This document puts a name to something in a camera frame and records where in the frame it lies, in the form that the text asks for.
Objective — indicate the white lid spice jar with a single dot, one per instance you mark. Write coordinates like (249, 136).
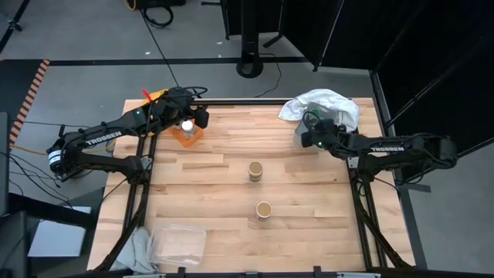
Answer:
(188, 127)

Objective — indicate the black tripod leg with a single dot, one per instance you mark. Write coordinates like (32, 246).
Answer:
(13, 25)

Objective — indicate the black table frame struts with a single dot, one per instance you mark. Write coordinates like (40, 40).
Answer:
(370, 216)
(129, 216)

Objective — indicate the grey cloth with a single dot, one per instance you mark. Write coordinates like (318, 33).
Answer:
(135, 251)

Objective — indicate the brown lid spice jar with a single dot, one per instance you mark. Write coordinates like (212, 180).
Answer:
(255, 170)
(264, 209)

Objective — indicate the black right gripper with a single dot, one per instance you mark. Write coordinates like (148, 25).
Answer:
(322, 136)

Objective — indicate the black floor clip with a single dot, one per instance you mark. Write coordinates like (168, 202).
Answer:
(61, 131)

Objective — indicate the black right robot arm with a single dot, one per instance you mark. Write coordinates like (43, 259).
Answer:
(401, 150)

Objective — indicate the clear plastic bin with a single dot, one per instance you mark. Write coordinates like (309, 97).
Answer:
(177, 243)

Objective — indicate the white flat board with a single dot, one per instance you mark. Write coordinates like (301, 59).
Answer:
(58, 235)

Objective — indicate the black stand post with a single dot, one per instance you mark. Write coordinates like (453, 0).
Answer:
(250, 46)

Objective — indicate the orange black hazard tape strip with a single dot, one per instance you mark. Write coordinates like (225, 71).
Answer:
(29, 100)

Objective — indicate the grey plastic bin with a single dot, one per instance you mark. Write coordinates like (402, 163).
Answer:
(301, 127)

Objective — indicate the yellow cloth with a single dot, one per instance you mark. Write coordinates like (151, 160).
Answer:
(154, 96)

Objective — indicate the orange plastic bin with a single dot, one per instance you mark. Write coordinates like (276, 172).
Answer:
(187, 140)

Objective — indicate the white towel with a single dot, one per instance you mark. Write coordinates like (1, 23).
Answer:
(332, 101)

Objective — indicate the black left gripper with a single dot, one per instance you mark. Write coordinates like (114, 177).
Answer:
(173, 106)

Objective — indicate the red tag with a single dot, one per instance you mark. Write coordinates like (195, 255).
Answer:
(147, 95)

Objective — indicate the silver aluminium table rail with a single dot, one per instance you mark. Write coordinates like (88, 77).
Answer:
(239, 101)

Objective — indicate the black partition panel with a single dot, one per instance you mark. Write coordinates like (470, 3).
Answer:
(386, 34)

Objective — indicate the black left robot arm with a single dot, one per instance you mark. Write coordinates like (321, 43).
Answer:
(104, 137)

